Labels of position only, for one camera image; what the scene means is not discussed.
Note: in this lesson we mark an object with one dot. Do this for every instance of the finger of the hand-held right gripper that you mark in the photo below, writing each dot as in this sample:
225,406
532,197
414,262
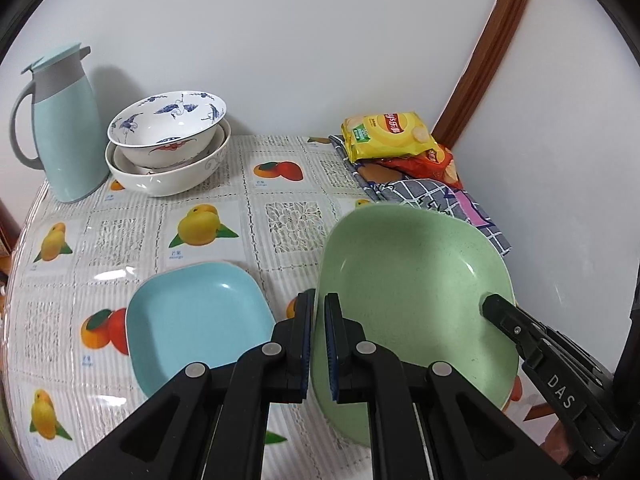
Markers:
510,317

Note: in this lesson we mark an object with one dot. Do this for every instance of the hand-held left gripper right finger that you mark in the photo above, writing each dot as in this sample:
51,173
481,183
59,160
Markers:
331,350

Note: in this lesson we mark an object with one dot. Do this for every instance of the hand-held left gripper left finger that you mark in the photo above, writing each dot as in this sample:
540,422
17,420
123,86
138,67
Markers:
303,355

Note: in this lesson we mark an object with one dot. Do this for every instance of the green plate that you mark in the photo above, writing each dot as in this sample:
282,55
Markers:
415,280

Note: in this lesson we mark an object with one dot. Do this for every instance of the light blue plate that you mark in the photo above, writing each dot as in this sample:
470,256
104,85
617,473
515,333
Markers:
190,310

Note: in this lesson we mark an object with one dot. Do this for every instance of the fruit print tablecloth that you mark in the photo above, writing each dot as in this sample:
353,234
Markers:
280,220

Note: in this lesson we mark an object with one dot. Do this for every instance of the grey checkered cloth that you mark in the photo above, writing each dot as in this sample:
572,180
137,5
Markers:
425,192

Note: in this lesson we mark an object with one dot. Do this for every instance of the red chips bag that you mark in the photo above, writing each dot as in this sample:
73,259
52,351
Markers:
430,162

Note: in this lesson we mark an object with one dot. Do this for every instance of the yellow chips bag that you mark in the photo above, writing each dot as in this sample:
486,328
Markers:
390,135

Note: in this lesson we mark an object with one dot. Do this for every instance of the large white ceramic bowl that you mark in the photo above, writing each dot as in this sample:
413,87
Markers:
165,182

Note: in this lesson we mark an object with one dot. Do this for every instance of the small white nested bowl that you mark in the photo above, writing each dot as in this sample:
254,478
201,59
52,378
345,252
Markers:
125,162

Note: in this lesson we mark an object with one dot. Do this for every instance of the crane pattern porcelain bowl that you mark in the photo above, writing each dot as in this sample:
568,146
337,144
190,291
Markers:
165,130

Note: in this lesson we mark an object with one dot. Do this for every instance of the light blue thermos jug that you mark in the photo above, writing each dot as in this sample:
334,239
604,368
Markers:
70,135

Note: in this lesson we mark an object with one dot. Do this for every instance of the brown wooden door frame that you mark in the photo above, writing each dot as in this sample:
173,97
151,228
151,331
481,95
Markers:
492,35

